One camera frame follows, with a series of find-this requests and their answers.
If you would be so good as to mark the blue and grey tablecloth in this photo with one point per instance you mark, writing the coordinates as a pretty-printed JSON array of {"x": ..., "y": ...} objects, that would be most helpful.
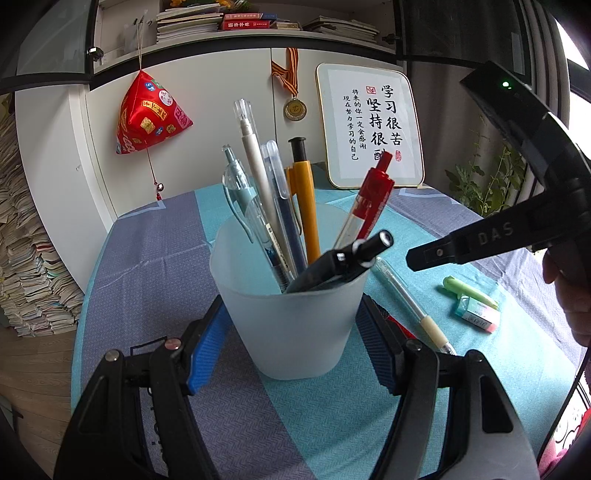
[{"x": 147, "y": 258}]

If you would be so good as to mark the red pen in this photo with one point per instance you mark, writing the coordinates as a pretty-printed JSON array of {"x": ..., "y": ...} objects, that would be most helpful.
[
  {"x": 399, "y": 325},
  {"x": 374, "y": 194}
]

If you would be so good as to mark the grey curtain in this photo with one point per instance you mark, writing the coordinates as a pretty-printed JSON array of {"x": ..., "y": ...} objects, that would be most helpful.
[{"x": 443, "y": 120}]

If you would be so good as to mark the pile of flat books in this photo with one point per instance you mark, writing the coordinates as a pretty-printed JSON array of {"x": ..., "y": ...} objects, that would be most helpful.
[{"x": 341, "y": 28}]

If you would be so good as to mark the gold medal with striped ribbon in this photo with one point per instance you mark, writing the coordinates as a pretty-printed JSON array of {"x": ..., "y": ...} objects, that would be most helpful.
[{"x": 294, "y": 109}]

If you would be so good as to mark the red pyramid hanging ornament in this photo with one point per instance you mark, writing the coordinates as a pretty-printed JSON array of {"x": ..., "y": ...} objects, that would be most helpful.
[{"x": 147, "y": 115}]

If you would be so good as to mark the teal and pink eraser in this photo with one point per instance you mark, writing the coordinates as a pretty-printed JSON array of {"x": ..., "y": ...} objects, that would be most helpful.
[{"x": 478, "y": 316}]

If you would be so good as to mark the clear pen with cream grip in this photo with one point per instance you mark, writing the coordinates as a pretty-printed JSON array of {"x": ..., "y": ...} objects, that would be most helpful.
[{"x": 429, "y": 327}]

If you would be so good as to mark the black pen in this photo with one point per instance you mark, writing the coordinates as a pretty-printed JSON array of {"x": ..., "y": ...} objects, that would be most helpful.
[{"x": 332, "y": 267}]

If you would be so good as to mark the green potted plant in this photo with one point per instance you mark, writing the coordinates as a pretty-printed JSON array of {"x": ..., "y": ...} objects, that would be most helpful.
[{"x": 466, "y": 184}]

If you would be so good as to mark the red book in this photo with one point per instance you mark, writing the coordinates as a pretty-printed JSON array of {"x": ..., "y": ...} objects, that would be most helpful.
[{"x": 249, "y": 22}]

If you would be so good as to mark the pink printed cloth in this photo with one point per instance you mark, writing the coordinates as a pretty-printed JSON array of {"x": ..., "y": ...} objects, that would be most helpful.
[{"x": 568, "y": 443}]

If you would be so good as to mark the blue clear pen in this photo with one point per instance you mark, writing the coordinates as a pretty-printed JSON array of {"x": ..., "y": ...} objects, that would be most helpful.
[{"x": 279, "y": 194}]

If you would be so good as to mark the clear pen with green grip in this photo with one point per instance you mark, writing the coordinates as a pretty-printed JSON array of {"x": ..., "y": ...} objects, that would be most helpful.
[{"x": 238, "y": 180}]

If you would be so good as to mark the white pen with clear cap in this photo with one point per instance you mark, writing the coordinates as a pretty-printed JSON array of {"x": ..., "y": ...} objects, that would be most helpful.
[{"x": 256, "y": 157}]

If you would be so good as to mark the glass cabinet door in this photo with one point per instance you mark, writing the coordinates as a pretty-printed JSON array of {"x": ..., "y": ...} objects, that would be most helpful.
[{"x": 46, "y": 41}]

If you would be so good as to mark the orange pen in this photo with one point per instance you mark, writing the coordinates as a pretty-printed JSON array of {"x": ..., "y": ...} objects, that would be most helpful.
[{"x": 304, "y": 194}]

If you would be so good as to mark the white cabinet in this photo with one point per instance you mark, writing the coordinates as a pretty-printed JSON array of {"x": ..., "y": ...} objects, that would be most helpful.
[{"x": 221, "y": 92}]

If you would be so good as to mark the framed calligraphy board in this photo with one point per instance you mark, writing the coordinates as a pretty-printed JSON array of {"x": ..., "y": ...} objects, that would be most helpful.
[{"x": 351, "y": 138}]

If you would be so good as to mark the person's right hand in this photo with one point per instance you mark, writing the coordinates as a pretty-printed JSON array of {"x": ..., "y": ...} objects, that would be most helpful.
[{"x": 575, "y": 309}]

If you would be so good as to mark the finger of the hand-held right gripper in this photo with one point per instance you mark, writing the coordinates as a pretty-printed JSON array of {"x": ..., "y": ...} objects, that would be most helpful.
[{"x": 489, "y": 240}]

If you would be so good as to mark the pile of thin booklets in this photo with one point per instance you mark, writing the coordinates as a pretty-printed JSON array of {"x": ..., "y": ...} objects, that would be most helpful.
[{"x": 189, "y": 23}]

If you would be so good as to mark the large stack of worn books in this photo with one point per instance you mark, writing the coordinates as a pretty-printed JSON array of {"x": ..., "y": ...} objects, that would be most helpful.
[{"x": 27, "y": 267}]

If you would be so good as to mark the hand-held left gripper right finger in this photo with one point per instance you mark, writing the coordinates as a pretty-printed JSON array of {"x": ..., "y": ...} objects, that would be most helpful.
[{"x": 376, "y": 346}]

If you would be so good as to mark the translucent white plastic cup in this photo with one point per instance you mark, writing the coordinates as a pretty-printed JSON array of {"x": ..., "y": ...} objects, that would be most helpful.
[{"x": 286, "y": 332}]

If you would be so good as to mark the green highlighter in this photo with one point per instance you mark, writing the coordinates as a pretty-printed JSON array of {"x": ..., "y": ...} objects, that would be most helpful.
[{"x": 461, "y": 286}]

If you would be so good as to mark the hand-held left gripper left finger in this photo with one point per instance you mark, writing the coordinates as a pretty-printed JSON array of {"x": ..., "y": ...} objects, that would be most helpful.
[{"x": 207, "y": 346}]

